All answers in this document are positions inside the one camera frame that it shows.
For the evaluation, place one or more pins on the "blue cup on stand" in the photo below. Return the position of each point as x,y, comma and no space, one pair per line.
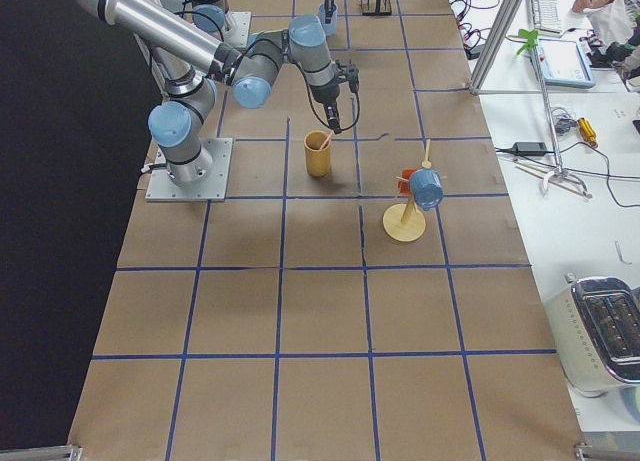
426,188

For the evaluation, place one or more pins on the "black power adapter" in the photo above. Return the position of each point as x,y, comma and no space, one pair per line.
533,149

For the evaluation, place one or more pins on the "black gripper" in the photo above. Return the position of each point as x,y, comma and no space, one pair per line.
325,100

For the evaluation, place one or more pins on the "tablet with blue case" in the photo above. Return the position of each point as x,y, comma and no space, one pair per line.
563,63

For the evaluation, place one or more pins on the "silver toaster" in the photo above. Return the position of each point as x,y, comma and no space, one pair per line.
595,325

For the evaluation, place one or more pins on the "green plastic clamp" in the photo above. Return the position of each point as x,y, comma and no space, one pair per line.
529,38

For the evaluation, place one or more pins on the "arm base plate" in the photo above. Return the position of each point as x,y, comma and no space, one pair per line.
204,179
237,28

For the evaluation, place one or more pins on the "white keyboard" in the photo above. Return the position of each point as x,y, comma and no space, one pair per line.
545,17

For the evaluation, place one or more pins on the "wooden mug tree stand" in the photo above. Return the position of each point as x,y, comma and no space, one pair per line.
406,222

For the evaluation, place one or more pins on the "yellow handled tool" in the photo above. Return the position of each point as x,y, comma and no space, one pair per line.
587,132

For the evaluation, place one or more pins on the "light blue plastic cup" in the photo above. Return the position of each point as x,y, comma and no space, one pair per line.
328,19

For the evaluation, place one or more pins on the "aluminium frame post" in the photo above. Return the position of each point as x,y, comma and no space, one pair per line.
502,22

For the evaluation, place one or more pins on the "bamboo cylinder holder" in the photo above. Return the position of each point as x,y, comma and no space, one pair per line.
318,163

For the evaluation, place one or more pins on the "orange cup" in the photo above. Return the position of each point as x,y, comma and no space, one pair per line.
404,188

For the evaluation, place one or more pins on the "pink chopstick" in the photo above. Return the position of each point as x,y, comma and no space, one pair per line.
326,142

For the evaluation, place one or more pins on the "black wire cup rack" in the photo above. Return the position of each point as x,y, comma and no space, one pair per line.
376,7

